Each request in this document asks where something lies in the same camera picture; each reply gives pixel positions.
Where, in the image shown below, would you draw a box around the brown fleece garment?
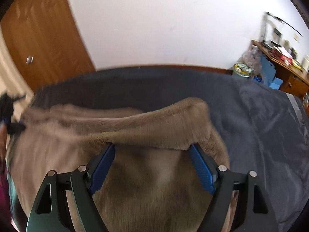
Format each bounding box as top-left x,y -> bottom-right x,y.
7,98 -> 229,231

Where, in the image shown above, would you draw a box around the wooden door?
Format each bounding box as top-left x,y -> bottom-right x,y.
1,0 -> 95,91

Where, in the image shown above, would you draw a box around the wooden desk with clutter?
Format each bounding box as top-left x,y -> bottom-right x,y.
251,40 -> 308,98

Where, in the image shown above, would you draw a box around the pink sleeve forearm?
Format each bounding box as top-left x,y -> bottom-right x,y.
0,169 -> 12,223

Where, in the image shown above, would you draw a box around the blue storage boxes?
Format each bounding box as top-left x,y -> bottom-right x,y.
252,54 -> 283,90

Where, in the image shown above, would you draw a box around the dark grey bed cover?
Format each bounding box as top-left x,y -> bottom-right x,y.
33,66 -> 308,231

